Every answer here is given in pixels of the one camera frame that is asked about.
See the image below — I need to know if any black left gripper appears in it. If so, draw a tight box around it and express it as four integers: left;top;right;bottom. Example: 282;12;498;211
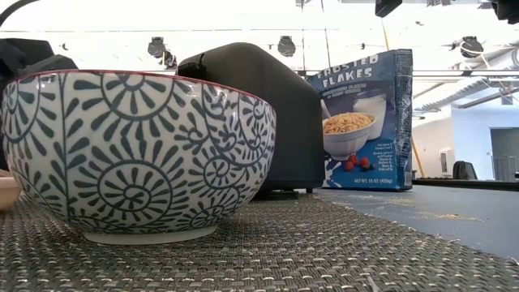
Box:
0;37;79;107

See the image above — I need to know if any blue frosted flakes cereal box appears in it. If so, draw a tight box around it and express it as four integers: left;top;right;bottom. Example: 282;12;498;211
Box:
306;48;414;192

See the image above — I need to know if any patterned bowl with cereal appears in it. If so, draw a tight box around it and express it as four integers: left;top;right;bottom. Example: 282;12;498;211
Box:
1;68;277;247

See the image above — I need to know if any beige round plate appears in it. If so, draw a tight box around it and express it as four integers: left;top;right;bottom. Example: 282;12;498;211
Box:
0;169;22;211

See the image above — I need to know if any black two-slot toaster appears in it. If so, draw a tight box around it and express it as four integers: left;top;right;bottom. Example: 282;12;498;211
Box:
176;41;325;200

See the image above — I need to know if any dark backpack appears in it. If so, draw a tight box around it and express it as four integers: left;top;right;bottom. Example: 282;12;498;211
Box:
453;160;478;181

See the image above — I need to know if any grey woven placemat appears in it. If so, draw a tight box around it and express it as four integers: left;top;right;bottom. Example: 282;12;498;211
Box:
0;193;519;292

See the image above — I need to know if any black table frame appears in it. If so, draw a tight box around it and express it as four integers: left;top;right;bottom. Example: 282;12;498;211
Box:
412;178;519;192

